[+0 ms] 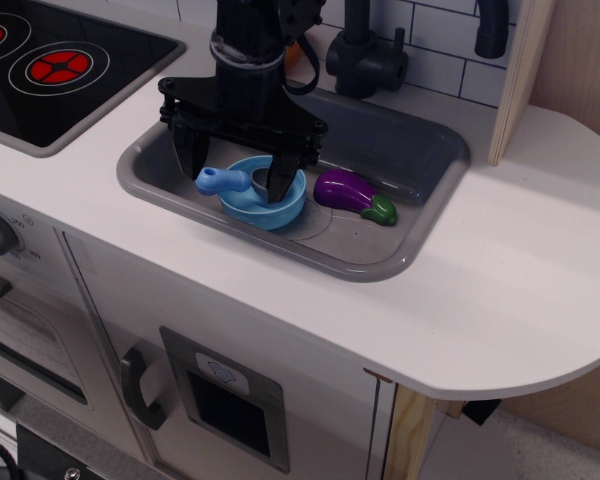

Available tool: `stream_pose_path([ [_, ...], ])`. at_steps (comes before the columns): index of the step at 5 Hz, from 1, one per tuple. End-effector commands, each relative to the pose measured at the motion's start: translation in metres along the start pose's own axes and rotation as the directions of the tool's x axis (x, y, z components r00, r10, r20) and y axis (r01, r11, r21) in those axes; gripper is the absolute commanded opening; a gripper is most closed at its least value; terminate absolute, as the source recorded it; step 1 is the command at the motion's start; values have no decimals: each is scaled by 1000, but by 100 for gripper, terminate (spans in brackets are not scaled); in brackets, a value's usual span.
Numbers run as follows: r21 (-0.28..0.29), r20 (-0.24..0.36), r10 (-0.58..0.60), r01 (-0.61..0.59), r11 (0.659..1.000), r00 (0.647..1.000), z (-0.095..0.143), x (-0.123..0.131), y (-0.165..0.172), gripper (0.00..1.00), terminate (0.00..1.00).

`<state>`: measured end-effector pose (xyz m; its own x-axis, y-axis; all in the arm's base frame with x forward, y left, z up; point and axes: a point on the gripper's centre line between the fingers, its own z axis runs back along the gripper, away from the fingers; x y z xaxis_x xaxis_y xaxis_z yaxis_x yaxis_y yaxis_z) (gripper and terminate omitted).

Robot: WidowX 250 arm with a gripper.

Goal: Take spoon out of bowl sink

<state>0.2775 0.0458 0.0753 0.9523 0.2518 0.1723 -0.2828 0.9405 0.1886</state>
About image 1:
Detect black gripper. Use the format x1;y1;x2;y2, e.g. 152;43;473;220
158;62;328;204

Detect blue toy spoon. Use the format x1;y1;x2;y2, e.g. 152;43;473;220
195;167;268;195

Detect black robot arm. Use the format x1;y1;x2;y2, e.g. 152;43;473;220
158;1;328;203

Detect blue plastic bowl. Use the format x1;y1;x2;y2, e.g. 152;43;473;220
219;170;306;231

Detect grey sink basin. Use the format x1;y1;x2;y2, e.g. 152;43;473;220
117;89;470;282

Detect purple toy eggplant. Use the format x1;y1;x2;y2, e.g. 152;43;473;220
313;169;397;226

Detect orange toy chicken drumstick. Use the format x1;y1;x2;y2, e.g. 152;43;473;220
284;42;303;71

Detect dark grey toy faucet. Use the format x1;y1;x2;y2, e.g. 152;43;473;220
326;0;509;99

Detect black toy stovetop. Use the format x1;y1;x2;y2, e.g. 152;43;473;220
0;1;185;158

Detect grey ice dispenser panel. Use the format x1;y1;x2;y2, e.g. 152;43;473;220
160;326;290;474

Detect white oven door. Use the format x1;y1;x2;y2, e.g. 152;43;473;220
0;196;144;460

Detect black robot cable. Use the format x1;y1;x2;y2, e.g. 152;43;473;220
282;33;321;96

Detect grey cabinet door handle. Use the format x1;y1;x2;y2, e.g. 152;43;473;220
119;347;168;431

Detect light wooden side post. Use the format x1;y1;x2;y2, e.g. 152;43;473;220
488;0;555;166

